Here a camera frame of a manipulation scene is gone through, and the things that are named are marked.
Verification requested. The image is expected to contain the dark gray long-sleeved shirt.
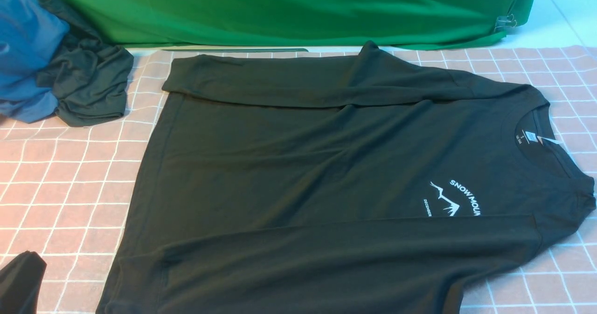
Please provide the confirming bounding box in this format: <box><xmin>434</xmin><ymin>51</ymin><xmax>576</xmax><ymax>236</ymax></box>
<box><xmin>97</xmin><ymin>42</ymin><xmax>596</xmax><ymax>314</ymax></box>

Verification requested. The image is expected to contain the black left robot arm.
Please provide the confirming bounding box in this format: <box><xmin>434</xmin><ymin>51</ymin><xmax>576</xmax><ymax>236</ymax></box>
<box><xmin>0</xmin><ymin>251</ymin><xmax>47</xmax><ymax>314</ymax></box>

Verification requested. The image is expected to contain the green backdrop cloth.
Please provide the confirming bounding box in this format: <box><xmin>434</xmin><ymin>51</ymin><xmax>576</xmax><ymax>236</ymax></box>
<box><xmin>62</xmin><ymin>0</ymin><xmax>534</xmax><ymax>50</ymax></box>

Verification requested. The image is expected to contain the dark gray crumpled garment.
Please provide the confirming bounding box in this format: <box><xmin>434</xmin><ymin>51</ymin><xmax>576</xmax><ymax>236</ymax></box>
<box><xmin>36</xmin><ymin>0</ymin><xmax>134</xmax><ymax>127</ymax></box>

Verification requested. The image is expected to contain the metal binder clip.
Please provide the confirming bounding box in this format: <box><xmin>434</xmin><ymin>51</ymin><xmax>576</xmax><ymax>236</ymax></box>
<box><xmin>494</xmin><ymin>14</ymin><xmax>518</xmax><ymax>32</ymax></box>

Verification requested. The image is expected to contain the blue crumpled garment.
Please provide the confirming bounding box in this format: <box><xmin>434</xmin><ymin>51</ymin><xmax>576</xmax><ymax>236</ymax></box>
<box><xmin>0</xmin><ymin>0</ymin><xmax>69</xmax><ymax>123</ymax></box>

